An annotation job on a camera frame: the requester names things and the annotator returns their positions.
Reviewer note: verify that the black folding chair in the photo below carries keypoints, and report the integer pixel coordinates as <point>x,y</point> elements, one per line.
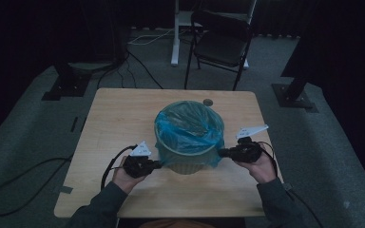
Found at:
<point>221,47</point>

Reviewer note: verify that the person's left hand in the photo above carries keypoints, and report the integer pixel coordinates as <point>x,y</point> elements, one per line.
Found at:
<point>125,180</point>

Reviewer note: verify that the green plastic bin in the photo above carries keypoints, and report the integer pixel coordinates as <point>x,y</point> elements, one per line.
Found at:
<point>187,169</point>

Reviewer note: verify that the person's right hand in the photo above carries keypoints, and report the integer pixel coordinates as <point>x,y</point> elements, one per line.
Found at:
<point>263,169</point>

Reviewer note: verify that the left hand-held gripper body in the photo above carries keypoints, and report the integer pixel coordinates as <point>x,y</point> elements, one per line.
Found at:
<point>138,166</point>

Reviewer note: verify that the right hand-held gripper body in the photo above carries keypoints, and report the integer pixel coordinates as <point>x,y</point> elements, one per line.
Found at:
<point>247,152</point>

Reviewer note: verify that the round grey table grommet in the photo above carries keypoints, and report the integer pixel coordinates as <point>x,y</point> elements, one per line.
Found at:
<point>208,102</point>

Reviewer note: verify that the blue plastic bin bag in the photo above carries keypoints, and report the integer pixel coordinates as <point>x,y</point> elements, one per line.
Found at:
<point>188,126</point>

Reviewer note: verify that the black stand with base plate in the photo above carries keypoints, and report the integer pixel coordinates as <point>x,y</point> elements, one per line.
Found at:
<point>293,96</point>
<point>68,85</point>

